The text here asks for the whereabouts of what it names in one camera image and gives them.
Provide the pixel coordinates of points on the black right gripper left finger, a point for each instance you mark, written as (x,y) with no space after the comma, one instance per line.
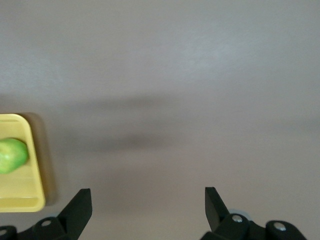
(72,220)

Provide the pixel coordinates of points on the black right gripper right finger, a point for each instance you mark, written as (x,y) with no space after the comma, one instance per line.
(220,222)

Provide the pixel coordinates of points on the green apple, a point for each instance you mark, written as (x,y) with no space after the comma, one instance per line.
(12,157)

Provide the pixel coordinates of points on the yellow plastic tray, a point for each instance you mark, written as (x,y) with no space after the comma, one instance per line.
(22,187)

